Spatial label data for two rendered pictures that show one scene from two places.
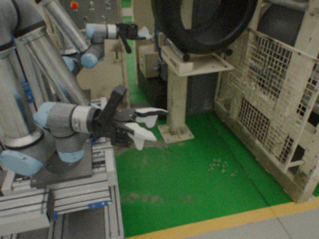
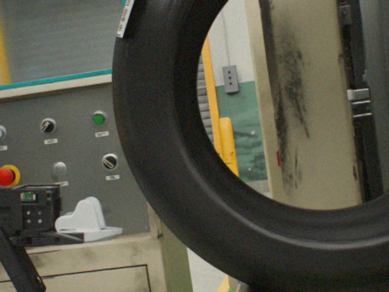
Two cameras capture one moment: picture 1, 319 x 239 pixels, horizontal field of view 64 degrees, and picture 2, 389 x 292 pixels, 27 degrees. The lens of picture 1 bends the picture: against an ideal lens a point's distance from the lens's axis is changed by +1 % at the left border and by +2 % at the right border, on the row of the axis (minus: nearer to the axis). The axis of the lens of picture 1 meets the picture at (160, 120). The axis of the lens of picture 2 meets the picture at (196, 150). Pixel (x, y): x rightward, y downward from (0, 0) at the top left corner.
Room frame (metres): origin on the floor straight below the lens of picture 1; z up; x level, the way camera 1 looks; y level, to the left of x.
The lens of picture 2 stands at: (0.45, -0.53, 1.17)
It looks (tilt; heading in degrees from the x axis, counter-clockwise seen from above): 3 degrees down; 24
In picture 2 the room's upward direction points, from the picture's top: 8 degrees counter-clockwise
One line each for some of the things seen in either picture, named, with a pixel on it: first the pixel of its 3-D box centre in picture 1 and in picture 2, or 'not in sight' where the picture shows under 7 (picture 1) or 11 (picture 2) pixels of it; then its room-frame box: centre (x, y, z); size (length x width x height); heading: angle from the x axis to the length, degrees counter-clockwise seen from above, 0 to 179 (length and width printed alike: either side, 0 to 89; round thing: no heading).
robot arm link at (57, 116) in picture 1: (61, 117); not in sight; (0.59, 0.28, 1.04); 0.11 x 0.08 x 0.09; 78
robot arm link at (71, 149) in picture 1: (72, 139); not in sight; (0.61, 0.28, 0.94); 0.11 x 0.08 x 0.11; 168
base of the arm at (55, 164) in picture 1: (61, 150); not in sight; (0.75, 0.40, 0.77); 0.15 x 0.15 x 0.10
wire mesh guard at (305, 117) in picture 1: (252, 88); not in sight; (1.50, -0.61, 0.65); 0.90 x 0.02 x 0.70; 17
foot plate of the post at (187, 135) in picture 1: (175, 130); not in sight; (1.85, -0.14, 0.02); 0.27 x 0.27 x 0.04; 17
